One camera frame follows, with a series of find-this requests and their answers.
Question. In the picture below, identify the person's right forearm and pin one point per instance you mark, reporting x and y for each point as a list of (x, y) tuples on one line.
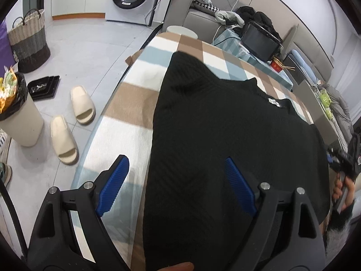
[(338, 231)]

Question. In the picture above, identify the beige slipper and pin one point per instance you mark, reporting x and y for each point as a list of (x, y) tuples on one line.
[(63, 141), (81, 104)]

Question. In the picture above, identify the black cooker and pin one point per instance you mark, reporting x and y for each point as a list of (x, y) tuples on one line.
[(259, 43)]

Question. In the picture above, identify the grey low cabinet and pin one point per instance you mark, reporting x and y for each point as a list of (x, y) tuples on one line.
[(310, 104)]

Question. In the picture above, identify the white round stool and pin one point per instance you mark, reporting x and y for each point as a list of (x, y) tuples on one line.
[(180, 31)]

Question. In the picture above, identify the person's left hand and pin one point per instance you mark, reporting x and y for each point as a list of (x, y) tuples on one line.
[(180, 267)]

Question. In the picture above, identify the beige trash bin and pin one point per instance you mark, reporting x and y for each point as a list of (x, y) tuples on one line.
[(25, 118)]

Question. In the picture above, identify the grey-green garment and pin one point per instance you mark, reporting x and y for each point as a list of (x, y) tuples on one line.
[(230, 17)]

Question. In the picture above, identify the grey sofa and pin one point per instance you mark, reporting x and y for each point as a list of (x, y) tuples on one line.
[(197, 22)]

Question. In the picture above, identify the black tray stack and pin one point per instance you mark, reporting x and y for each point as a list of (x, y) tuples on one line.
[(42, 87)]

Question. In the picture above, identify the blue pillow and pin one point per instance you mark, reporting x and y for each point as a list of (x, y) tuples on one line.
[(303, 65)]

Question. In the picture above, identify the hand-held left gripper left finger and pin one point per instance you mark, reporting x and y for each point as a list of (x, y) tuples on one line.
[(112, 186)]

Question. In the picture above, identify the houndstooth pillow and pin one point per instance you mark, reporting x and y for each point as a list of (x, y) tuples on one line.
[(206, 6)]

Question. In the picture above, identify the checkered blanket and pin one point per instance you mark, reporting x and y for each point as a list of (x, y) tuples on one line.
[(127, 113)]

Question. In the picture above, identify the white sneaker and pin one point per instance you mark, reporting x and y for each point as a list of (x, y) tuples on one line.
[(5, 175)]

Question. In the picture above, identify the yellow snack wrappers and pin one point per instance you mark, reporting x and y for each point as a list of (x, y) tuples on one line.
[(7, 87)]

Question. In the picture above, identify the red bowl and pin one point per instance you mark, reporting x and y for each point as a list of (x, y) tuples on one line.
[(277, 65)]

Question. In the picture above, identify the black knit sweater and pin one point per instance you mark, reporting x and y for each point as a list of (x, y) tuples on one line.
[(225, 135)]

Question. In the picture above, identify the woven basket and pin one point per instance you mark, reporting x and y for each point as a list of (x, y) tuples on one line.
[(28, 42)]

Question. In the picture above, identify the green toy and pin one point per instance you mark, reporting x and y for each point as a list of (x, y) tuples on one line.
[(324, 98), (328, 113)]

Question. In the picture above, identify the teal checked side table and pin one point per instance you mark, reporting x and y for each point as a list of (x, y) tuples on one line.
[(231, 45)]

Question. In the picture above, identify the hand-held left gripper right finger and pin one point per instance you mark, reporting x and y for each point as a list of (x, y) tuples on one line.
[(239, 186)]

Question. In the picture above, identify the pile of black clothes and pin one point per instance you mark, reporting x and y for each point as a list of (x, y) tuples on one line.
[(262, 19)]

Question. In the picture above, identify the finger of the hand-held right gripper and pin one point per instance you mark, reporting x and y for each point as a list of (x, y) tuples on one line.
[(330, 159)]

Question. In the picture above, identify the wooden chopsticks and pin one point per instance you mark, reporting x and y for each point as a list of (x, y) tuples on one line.
[(289, 67)]

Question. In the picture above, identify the person's right hand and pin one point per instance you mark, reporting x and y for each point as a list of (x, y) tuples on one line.
[(349, 187)]

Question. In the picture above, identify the grey upholstered bed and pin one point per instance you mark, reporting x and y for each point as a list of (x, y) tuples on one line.
[(310, 53)]

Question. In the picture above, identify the purple bag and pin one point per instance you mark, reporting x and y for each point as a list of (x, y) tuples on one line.
[(5, 45)]

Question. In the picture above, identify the grey puffy jacket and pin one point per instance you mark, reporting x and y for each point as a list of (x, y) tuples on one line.
[(339, 113)]

